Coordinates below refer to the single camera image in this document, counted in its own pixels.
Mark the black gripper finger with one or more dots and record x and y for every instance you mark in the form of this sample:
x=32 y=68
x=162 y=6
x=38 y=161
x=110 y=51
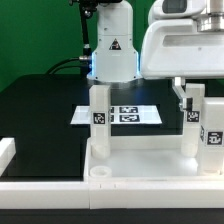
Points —
x=185 y=103

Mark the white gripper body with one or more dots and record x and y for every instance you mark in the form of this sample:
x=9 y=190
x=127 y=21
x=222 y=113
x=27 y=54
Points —
x=174 y=48

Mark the white desk tabletop tray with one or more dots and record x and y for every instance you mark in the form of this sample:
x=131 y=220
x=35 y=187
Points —
x=145 y=158

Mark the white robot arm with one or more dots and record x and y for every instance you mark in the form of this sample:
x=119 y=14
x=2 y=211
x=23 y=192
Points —
x=115 y=60

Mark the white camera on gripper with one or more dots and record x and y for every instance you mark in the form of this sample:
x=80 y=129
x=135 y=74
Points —
x=174 y=9

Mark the white marker base plate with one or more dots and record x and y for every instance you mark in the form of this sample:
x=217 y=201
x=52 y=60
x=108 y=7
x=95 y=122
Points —
x=125 y=114

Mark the white L-shaped fence wall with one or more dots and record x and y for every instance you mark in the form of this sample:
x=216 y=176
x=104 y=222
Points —
x=102 y=193

